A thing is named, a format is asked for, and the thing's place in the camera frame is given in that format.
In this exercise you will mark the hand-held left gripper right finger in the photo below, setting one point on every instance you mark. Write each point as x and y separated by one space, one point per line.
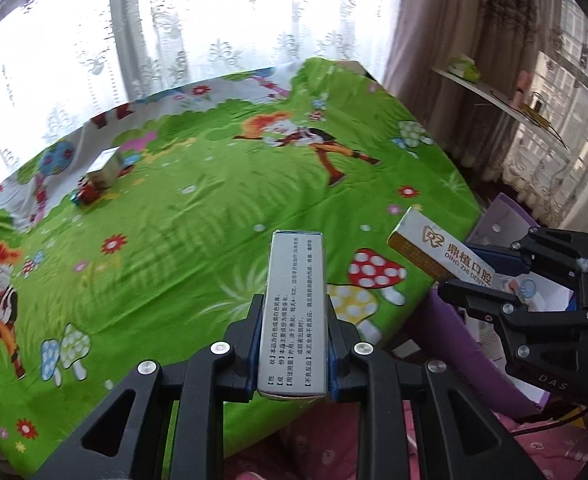
334 377

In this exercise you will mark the white box with blue edges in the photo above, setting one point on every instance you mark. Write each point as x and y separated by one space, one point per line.
294 310

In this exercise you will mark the sheer lace curtain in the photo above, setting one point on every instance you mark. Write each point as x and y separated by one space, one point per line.
564 170
223 20

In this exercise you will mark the green tissue pack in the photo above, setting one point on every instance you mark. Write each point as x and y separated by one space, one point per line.
466 67

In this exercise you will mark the green cartoon printed sheet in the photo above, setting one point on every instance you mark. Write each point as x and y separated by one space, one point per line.
173 240

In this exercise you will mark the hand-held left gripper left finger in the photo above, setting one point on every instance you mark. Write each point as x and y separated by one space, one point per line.
253 367

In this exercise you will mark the purple storage box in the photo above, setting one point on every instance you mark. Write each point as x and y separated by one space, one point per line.
449 360

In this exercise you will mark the window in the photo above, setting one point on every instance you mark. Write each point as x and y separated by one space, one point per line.
123 25
574 70

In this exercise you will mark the silver white box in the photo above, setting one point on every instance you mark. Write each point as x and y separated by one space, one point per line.
104 170

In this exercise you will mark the small red packet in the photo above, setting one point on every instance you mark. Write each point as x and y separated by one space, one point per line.
86 192

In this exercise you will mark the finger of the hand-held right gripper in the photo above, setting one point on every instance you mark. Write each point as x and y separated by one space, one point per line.
549 252
484 302

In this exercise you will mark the yellow device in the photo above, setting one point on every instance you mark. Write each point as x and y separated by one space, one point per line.
536 112

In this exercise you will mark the heavy drape curtain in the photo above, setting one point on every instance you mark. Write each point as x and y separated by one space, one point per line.
449 20

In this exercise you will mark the pink bottle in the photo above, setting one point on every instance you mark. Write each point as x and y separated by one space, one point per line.
520 85

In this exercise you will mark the white shelf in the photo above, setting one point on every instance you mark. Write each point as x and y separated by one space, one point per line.
479 87

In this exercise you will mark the white and gold box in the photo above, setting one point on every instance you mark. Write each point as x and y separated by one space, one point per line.
434 245

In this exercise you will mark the pink blanket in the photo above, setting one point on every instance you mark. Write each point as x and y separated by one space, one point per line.
314 440

